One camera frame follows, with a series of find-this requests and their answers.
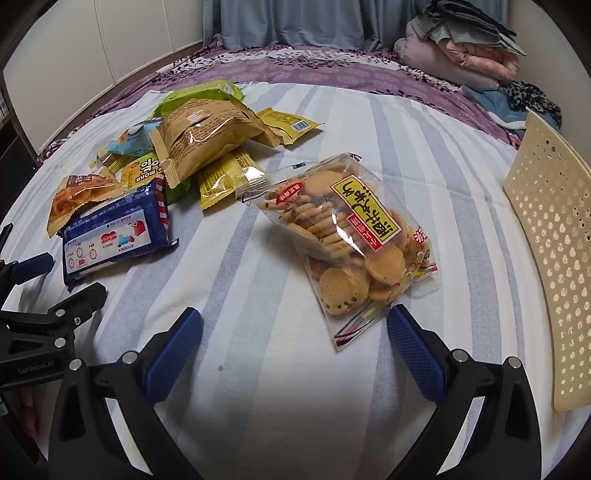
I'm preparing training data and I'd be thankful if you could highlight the orange brown snack packet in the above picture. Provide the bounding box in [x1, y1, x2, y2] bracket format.
[46, 167, 125, 238]

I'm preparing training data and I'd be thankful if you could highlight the dark grey folded blanket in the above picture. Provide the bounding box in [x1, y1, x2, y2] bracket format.
[422, 0, 518, 38]

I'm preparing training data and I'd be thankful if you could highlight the leopard print cloth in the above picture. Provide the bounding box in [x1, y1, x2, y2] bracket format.
[501, 80, 564, 131]

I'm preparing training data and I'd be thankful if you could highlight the cream perforated plastic basket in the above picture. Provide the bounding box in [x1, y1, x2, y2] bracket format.
[502, 107, 591, 412]

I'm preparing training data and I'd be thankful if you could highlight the blue fleece blanket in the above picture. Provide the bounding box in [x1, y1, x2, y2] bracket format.
[462, 85, 529, 139]

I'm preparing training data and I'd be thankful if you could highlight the purple floral bedsheet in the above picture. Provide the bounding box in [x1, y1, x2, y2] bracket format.
[37, 44, 527, 162]

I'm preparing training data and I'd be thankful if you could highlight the dark blue snack packet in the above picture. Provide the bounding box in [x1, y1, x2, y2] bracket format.
[61, 173, 180, 292]

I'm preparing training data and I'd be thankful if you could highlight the pink floral folded quilt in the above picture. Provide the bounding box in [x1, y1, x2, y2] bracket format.
[434, 39, 522, 83]

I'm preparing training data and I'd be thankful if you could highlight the yellow snack packet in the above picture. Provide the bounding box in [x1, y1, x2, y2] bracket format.
[256, 107, 324, 145]
[198, 147, 269, 212]

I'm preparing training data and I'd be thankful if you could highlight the small clear snack packet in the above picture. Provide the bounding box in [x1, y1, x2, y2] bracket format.
[95, 150, 126, 175]

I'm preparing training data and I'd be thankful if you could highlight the mauve folded quilt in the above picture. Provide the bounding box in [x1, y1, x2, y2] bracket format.
[392, 21, 502, 90]

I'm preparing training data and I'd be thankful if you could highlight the green orange cracker packet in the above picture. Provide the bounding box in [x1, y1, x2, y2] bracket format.
[119, 154, 192, 206]

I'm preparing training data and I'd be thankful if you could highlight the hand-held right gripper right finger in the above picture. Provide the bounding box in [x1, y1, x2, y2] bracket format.
[387, 304, 542, 480]

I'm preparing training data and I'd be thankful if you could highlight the white wardrobe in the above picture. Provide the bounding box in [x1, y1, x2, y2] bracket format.
[2, 0, 206, 158]

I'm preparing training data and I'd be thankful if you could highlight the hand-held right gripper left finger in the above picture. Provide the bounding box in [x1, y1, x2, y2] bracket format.
[46, 307, 205, 480]

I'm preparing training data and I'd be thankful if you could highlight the grey blue curtain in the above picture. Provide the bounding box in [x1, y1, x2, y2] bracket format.
[217, 0, 432, 51]

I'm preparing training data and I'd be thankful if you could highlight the large tan snack packet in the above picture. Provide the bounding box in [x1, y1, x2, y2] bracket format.
[148, 98, 280, 189]

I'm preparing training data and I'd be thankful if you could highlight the white grey striped sheet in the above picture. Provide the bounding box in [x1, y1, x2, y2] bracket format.
[0, 80, 591, 480]

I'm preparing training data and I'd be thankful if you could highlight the green seaweed packet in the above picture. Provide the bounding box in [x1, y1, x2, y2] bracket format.
[152, 79, 245, 118]

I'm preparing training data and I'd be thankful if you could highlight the light blue snack packet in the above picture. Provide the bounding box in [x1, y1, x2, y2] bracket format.
[105, 117, 164, 158]

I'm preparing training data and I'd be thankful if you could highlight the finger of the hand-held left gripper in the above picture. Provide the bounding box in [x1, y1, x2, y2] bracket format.
[0, 251, 55, 301]
[0, 282, 108, 347]

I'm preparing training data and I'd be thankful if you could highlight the grey green folded sheet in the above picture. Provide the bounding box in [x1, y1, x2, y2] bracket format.
[418, 18, 527, 57]

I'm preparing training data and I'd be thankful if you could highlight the person's left hand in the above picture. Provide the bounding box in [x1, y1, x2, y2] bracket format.
[19, 385, 41, 440]

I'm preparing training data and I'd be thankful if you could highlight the clear bag of cookies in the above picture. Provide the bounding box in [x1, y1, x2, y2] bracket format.
[235, 152, 439, 352]

